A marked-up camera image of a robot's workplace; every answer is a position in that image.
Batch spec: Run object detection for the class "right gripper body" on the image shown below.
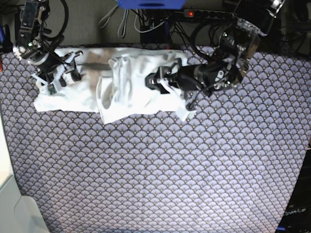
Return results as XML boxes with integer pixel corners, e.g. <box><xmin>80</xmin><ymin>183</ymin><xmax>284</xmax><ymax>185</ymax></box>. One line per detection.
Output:
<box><xmin>31</xmin><ymin>53</ymin><xmax>69</xmax><ymax>80</ymax></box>

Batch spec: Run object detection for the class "black box under table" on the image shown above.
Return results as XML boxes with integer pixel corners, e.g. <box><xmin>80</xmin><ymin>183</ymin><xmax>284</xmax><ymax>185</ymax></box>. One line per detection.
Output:
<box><xmin>140</xmin><ymin>25</ymin><xmax>169</xmax><ymax>44</ymax></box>

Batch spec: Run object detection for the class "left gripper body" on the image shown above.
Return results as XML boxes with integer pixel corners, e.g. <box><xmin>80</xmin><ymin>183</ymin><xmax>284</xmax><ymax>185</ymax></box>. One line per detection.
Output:
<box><xmin>157</xmin><ymin>62</ymin><xmax>207</xmax><ymax>94</ymax></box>

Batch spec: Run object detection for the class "white T-shirt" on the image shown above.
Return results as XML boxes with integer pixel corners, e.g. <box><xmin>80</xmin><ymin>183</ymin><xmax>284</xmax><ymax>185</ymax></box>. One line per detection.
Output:
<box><xmin>34</xmin><ymin>48</ymin><xmax>193</xmax><ymax>124</ymax></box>

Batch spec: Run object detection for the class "blue box overhead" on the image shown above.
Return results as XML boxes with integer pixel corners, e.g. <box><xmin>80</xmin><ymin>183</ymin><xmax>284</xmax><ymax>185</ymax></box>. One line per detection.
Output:
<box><xmin>118</xmin><ymin>0</ymin><xmax>186</xmax><ymax>10</ymax></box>

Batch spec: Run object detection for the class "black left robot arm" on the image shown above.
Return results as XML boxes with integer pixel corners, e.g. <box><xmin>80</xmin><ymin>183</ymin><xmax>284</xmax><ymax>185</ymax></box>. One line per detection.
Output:
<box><xmin>145</xmin><ymin>0</ymin><xmax>285</xmax><ymax>96</ymax></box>

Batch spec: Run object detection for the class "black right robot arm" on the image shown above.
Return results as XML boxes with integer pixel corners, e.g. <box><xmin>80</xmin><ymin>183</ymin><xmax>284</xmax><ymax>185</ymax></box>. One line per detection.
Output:
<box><xmin>13</xmin><ymin>0</ymin><xmax>81</xmax><ymax>87</ymax></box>

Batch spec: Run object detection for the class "grey plastic bin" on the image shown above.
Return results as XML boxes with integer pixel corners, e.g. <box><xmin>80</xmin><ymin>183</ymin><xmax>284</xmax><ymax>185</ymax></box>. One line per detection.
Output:
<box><xmin>0</xmin><ymin>175</ymin><xmax>49</xmax><ymax>233</ymax></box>

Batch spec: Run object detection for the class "black power strip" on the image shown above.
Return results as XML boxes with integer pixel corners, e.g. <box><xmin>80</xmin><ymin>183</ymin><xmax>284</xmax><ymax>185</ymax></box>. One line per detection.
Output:
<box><xmin>183</xmin><ymin>9</ymin><xmax>231</xmax><ymax>19</ymax></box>

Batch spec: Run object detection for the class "grey looped cable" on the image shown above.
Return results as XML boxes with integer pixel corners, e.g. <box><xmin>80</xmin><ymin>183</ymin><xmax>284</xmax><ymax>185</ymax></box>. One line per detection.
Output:
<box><xmin>98</xmin><ymin>7</ymin><xmax>129</xmax><ymax>38</ymax></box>

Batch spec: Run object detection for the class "patterned purple table cloth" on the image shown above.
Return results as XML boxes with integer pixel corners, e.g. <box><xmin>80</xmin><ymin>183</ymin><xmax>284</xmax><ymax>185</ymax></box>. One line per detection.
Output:
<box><xmin>0</xmin><ymin>53</ymin><xmax>311</xmax><ymax>233</ymax></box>

